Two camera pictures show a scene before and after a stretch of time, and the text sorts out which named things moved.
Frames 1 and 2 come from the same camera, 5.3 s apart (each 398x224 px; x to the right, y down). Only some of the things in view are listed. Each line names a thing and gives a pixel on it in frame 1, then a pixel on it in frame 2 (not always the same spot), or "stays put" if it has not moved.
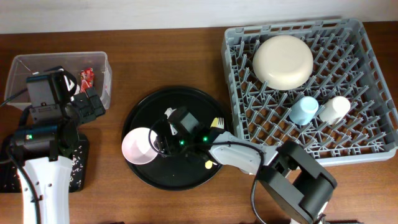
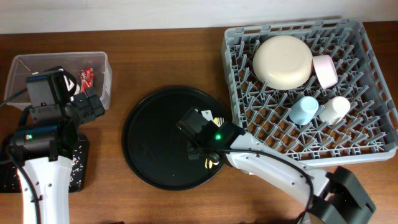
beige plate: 283,62 stays put
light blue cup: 304,111 stays put
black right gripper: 165,141 to 192,153
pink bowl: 136,147 to 325,70
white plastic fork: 221,124 stays put
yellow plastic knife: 209,163 stays put
